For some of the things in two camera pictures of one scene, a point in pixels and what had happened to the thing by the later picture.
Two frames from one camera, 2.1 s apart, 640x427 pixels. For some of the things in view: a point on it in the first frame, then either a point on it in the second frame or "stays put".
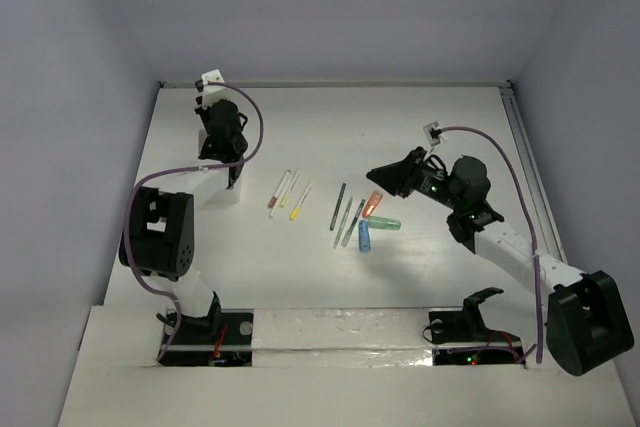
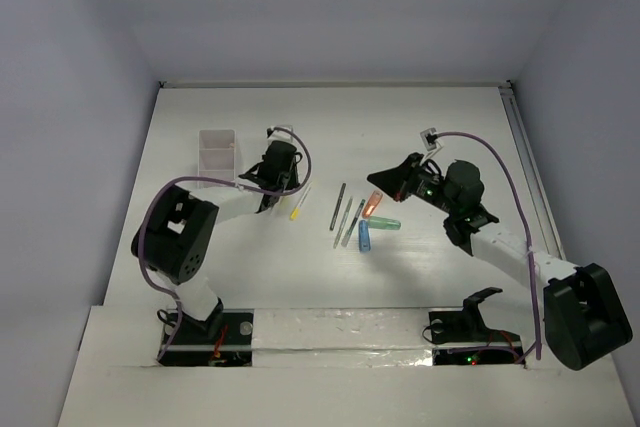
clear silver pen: x=347 y=210 stays put
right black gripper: x=400 y=176 stays put
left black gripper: x=232 y=165 to x=265 y=179
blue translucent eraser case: x=364 y=237 stays put
